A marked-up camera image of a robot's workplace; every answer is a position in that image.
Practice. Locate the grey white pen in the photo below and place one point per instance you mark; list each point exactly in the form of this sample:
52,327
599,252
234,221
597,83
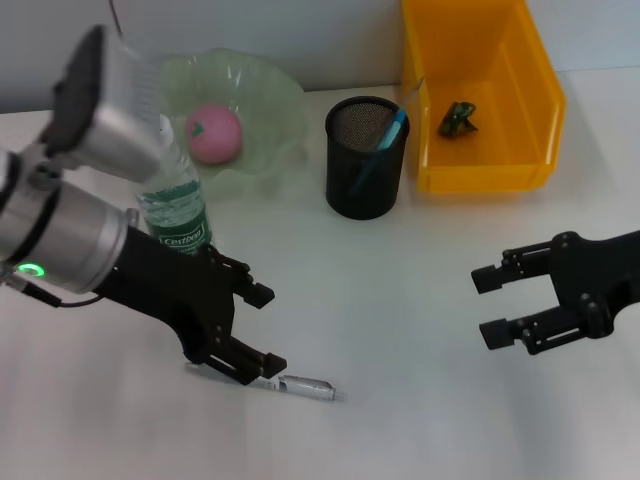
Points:
310,387

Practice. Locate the clear green-label water bottle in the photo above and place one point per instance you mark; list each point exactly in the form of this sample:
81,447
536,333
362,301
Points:
182,220

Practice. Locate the pale green glass fruit plate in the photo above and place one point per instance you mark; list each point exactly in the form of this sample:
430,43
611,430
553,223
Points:
260,100

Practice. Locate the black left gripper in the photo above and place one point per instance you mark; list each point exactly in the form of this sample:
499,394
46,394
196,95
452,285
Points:
170,290

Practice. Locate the pink peach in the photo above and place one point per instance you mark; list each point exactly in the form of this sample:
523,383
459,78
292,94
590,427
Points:
215,135

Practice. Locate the blue teal scissors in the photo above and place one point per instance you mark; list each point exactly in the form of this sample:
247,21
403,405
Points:
390,132

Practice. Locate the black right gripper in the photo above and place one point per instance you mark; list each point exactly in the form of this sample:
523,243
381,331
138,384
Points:
600,285

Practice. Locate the clear plastic ruler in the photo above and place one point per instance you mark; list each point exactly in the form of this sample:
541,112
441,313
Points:
414,92

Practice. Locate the yellow plastic bin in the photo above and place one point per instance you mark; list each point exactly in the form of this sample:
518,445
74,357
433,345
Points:
500,60

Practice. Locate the black mesh pen holder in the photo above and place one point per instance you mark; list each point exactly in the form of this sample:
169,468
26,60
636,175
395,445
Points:
365,180

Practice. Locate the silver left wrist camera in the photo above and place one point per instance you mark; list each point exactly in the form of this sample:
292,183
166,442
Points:
110,115

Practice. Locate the green plastic wrapper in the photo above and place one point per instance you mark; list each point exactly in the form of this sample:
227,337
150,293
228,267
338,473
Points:
457,120

